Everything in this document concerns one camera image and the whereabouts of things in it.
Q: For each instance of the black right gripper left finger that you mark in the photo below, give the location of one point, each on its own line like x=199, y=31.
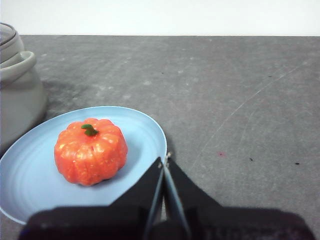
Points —
x=112, y=222

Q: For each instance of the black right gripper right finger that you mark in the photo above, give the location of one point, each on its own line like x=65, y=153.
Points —
x=225, y=225

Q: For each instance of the orange toy pumpkin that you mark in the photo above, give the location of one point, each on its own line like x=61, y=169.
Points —
x=90, y=157

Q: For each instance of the blue round plate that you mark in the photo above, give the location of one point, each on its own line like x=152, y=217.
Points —
x=30, y=170

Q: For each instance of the pale green electric steamer pot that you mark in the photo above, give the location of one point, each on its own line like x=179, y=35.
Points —
x=20, y=100

